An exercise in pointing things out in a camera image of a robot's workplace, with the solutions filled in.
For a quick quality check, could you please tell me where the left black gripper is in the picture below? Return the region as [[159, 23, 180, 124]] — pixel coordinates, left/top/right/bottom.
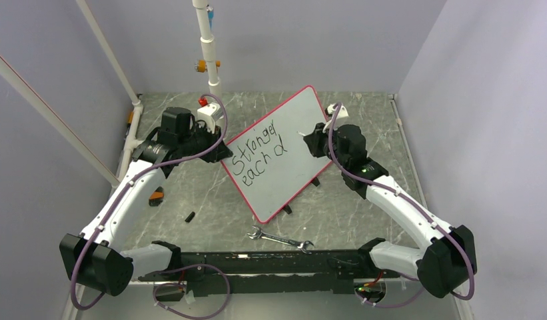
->
[[178, 121, 231, 163]]

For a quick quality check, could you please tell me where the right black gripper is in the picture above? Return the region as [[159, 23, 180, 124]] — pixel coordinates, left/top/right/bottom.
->
[[304, 121, 349, 170]]

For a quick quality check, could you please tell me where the red framed whiteboard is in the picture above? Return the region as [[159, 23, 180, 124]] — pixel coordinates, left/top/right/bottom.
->
[[221, 85, 331, 223]]

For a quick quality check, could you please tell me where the black marker cap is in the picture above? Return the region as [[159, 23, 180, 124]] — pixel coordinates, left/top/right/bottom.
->
[[185, 211, 196, 223]]

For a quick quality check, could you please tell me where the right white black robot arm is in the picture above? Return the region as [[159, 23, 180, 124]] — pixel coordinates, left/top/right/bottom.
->
[[302, 123, 477, 300]]

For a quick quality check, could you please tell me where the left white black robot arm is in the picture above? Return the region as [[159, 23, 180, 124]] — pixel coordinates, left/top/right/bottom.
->
[[59, 103, 232, 296]]

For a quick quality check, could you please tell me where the black whiteboard clip right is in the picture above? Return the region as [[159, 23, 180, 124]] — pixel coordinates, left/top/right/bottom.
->
[[310, 177, 320, 187]]

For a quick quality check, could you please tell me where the orange black small block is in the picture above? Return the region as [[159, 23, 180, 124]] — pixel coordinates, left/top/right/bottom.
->
[[149, 187, 165, 207]]

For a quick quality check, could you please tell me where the silver double ended wrench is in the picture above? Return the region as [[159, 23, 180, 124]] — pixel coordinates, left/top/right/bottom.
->
[[247, 225, 314, 255]]

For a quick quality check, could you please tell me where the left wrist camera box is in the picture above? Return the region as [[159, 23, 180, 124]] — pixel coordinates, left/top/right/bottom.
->
[[196, 97, 225, 133]]

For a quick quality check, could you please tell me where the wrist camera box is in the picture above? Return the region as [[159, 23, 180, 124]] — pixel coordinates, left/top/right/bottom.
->
[[322, 103, 349, 133], [196, 97, 225, 133]]

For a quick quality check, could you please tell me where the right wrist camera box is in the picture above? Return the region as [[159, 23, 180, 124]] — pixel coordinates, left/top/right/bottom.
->
[[322, 103, 349, 133]]

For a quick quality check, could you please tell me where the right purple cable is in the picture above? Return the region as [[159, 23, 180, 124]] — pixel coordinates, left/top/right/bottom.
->
[[326, 102, 476, 309]]

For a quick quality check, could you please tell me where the purple cable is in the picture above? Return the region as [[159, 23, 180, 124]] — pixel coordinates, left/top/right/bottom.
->
[[70, 93, 231, 320], [326, 102, 476, 309]]

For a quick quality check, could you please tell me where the white pvc pipe frame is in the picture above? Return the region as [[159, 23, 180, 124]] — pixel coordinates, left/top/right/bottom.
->
[[0, 0, 224, 187]]

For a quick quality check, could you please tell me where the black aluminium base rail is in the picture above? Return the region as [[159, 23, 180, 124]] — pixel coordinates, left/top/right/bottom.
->
[[72, 249, 462, 305]]

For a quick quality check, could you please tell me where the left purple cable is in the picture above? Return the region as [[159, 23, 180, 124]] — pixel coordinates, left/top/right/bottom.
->
[[70, 93, 231, 320]]

